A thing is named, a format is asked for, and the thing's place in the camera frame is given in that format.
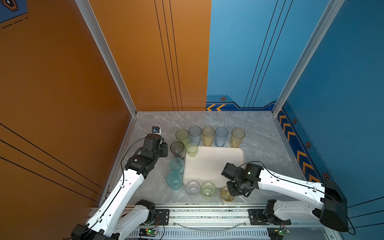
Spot white rectangular plastic tray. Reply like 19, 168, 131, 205
183, 146, 245, 189

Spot teal glass upper left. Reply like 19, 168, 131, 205
169, 158, 184, 175

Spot tall grey-blue glass back row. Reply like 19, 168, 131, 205
189, 126, 202, 146

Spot teal glass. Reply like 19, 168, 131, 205
166, 171, 182, 191
169, 158, 184, 175

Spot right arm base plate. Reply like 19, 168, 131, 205
248, 209, 292, 226

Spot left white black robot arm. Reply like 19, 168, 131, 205
70, 127, 168, 240

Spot aluminium front rail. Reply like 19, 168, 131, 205
77, 204, 343, 240

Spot teal glass lower left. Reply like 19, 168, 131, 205
166, 171, 182, 191

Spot green circuit board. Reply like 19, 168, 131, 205
267, 228, 291, 240
139, 229, 159, 239

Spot dark smoky grey glass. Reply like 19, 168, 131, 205
170, 141, 186, 160

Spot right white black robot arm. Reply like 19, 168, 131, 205
222, 161, 352, 233

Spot left green circuit board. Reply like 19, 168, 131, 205
139, 229, 159, 239

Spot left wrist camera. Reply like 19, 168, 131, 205
151, 126, 161, 135

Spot tall green glass back row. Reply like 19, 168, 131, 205
175, 129, 189, 147

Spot tall blue glass back row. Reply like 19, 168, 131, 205
215, 127, 229, 147

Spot short light green glass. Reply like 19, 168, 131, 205
201, 181, 216, 199

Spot right green circuit board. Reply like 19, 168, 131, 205
267, 228, 291, 240

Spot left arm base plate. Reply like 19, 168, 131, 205
141, 209, 170, 226

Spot tall amber glass back right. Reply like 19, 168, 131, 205
231, 128, 246, 148

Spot short yellow glass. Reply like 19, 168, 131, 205
220, 186, 235, 203

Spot left aluminium corner post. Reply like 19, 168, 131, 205
75, 0, 137, 117

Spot short pale green glass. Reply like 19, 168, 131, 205
187, 143, 199, 158

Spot tall yellow glass back row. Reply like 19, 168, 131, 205
202, 127, 216, 147

